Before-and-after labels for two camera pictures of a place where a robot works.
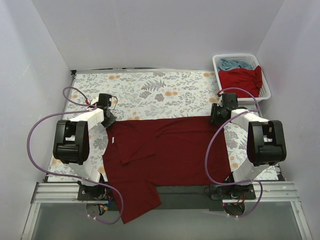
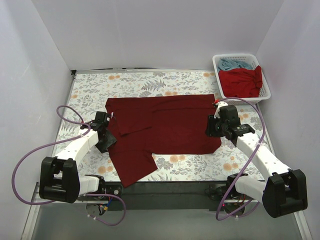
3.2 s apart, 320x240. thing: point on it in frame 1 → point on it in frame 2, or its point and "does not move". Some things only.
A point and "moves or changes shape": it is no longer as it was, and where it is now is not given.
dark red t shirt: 140,154 moves or changes shape
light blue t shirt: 228,64 does not move
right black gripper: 216,119 → 211,126
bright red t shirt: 250,80 does not move
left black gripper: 109,119 → 106,141
